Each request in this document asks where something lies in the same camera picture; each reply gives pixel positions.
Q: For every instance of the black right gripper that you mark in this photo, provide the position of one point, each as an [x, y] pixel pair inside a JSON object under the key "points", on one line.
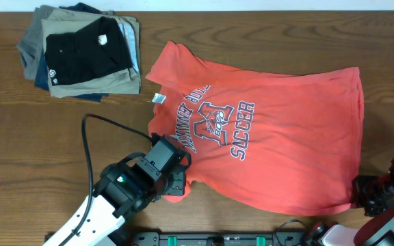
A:
{"points": [[360, 200]]}

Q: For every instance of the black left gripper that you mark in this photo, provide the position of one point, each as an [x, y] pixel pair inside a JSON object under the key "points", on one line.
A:
{"points": [[179, 175]]}

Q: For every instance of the red soccer t-shirt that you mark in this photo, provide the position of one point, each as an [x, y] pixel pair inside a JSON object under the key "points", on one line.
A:
{"points": [[282, 143]]}

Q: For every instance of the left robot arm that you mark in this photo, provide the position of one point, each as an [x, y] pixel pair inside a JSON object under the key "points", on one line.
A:
{"points": [[121, 192]]}

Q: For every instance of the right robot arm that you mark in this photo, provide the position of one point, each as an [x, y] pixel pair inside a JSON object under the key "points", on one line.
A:
{"points": [[377, 231]]}

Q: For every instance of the black folded polo shirt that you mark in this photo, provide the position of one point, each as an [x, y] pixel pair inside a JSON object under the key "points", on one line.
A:
{"points": [[94, 51]]}

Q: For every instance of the light blue folded garment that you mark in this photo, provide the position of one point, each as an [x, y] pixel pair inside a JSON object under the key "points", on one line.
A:
{"points": [[130, 37]]}

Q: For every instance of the navy folded garment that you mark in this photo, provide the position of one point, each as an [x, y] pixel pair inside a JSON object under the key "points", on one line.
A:
{"points": [[41, 79]]}

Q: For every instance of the grey folded garment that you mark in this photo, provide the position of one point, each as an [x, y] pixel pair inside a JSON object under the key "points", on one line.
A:
{"points": [[31, 44]]}

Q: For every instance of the khaki folded garment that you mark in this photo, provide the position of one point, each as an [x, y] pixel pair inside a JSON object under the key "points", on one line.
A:
{"points": [[126, 81]]}

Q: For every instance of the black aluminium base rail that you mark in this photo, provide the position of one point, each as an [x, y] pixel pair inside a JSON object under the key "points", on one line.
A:
{"points": [[290, 238]]}

